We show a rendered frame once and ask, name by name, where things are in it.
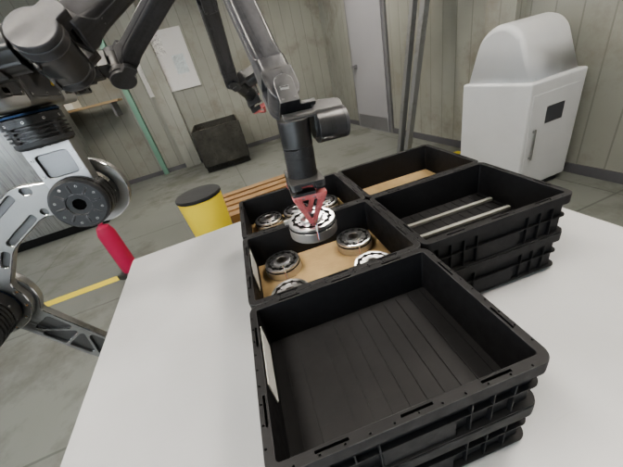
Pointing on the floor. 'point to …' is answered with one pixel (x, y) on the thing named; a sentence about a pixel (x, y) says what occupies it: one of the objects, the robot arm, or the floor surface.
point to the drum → (204, 208)
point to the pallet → (251, 194)
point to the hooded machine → (524, 96)
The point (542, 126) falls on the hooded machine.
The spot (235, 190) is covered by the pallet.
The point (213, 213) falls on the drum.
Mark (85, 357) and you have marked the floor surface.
